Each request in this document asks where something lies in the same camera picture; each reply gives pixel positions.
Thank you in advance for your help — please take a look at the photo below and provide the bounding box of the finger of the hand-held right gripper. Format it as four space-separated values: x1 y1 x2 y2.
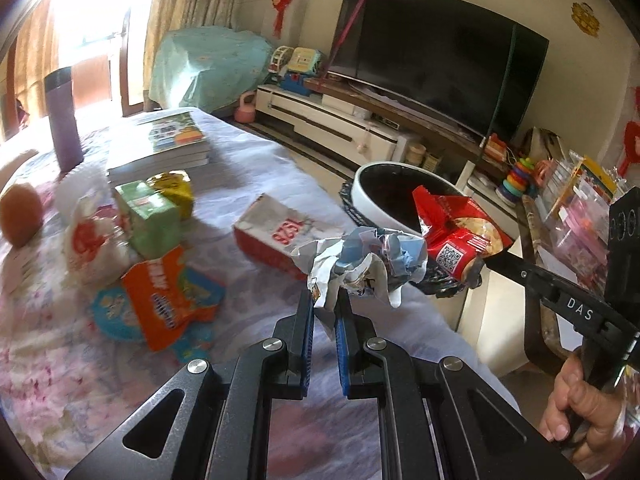
470 254 557 307

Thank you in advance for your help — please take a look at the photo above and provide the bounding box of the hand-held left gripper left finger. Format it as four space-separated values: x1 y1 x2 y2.
62 287 316 480

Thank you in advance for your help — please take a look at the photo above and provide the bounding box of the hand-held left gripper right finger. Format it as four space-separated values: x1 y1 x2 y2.
334 287 586 480

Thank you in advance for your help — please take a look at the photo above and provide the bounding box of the red snack packet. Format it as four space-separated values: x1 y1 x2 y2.
411 185 515 291

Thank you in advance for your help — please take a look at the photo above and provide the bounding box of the paper wrapper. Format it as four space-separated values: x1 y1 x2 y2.
292 226 428 333

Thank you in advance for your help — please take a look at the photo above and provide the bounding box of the red and white paper box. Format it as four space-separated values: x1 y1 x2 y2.
233 193 346 281

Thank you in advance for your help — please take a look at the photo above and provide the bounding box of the orange snack packet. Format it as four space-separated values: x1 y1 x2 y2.
121 245 201 352

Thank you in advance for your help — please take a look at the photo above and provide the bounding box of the blue cheese stick wrapper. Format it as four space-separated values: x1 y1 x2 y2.
90 265 226 363

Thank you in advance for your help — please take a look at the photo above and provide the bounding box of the green carton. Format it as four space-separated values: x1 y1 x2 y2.
114 180 182 261

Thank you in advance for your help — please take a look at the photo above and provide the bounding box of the white plastic bag red print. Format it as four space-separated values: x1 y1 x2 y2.
65 195 133 286

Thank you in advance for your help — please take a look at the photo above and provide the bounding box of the person's right hand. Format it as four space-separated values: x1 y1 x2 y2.
539 357 631 462

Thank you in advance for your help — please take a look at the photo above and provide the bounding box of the clear plastic organizer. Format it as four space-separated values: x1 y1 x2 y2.
540 150 626 281

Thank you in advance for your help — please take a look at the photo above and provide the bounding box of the orange toy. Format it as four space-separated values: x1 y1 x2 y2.
482 132 508 166

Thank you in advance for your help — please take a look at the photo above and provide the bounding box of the floral printed cloth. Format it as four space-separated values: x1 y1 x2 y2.
0 107 521 480

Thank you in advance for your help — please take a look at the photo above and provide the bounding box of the yellow wrapper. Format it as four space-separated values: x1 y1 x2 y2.
150 170 195 221

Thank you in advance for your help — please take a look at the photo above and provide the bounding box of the brown wooden TV shelf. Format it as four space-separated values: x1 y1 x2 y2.
305 77 486 161

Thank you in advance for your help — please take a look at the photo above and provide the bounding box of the white TV cabinet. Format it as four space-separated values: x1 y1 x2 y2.
255 82 526 221

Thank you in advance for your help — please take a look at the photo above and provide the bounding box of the black television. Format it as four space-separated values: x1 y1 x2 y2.
327 0 550 147

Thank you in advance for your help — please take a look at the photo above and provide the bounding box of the pink kettlebell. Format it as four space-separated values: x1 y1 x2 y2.
235 91 258 123

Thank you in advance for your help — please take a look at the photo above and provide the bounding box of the stack of picture books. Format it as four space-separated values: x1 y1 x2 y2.
106 111 211 186

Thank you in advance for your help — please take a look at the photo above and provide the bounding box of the blue toy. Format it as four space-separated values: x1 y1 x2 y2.
280 72 311 96

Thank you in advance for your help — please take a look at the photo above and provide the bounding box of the yellow green toy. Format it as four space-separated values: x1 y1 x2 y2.
287 47 326 81

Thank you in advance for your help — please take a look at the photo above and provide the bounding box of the white round toy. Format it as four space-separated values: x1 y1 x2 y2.
267 46 293 73

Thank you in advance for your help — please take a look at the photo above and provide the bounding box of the red pole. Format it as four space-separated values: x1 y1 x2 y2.
325 0 373 78

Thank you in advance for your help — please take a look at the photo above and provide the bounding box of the teal cloth covered furniture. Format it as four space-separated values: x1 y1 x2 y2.
149 26 273 113

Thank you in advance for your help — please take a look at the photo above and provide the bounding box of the orange fruit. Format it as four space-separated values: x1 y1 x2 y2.
0 182 45 250

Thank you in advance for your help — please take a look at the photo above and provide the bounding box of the purple thermos bottle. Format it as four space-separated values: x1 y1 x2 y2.
44 66 83 171

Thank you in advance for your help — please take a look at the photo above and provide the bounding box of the wooden framed balcony door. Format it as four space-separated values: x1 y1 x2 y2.
0 0 151 116

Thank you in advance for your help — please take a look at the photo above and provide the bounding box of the rainbow stacking ring toy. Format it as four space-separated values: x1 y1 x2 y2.
496 157 536 206

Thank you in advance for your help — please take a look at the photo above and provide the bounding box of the red wall ornament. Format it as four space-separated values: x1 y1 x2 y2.
620 120 640 176

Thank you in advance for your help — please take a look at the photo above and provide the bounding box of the gold and red wall sticker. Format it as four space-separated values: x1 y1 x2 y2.
571 1 601 37

